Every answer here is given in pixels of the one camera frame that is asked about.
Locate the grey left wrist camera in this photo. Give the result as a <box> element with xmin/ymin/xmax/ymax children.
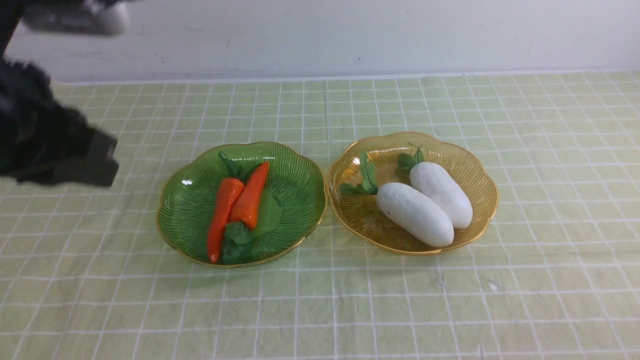
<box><xmin>22</xmin><ymin>0</ymin><xmax>131</xmax><ymax>37</ymax></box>

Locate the green checked tablecloth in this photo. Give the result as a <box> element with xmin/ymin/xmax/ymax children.
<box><xmin>0</xmin><ymin>71</ymin><xmax>640</xmax><ymax>360</ymax></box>

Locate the amber ribbed plastic plate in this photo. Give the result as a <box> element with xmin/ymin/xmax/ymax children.
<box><xmin>327</xmin><ymin>131</ymin><xmax>499</xmax><ymax>256</ymax></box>

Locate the white toy radish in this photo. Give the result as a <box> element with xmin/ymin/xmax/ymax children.
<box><xmin>397</xmin><ymin>147</ymin><xmax>473</xmax><ymax>229</ymax></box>
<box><xmin>337</xmin><ymin>152</ymin><xmax>455</xmax><ymax>248</ymax></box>

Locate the orange toy carrot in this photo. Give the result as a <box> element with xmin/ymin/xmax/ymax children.
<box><xmin>222</xmin><ymin>161</ymin><xmax>270</xmax><ymax>265</ymax></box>
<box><xmin>206</xmin><ymin>152</ymin><xmax>245</xmax><ymax>264</ymax></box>

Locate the green ribbed plastic plate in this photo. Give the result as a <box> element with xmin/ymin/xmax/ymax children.
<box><xmin>156</xmin><ymin>141</ymin><xmax>328</xmax><ymax>268</ymax></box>

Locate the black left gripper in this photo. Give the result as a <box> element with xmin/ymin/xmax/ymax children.
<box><xmin>0</xmin><ymin>59</ymin><xmax>119</xmax><ymax>188</ymax></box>

